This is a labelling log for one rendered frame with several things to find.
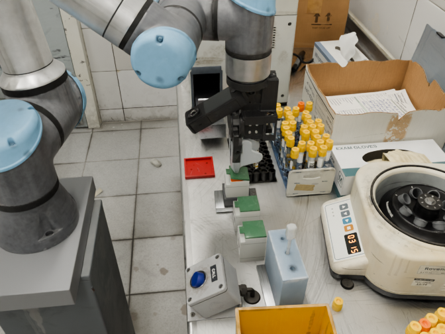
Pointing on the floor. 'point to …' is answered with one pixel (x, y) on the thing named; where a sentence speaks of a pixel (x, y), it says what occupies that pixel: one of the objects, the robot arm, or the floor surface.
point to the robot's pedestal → (83, 294)
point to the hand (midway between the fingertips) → (232, 167)
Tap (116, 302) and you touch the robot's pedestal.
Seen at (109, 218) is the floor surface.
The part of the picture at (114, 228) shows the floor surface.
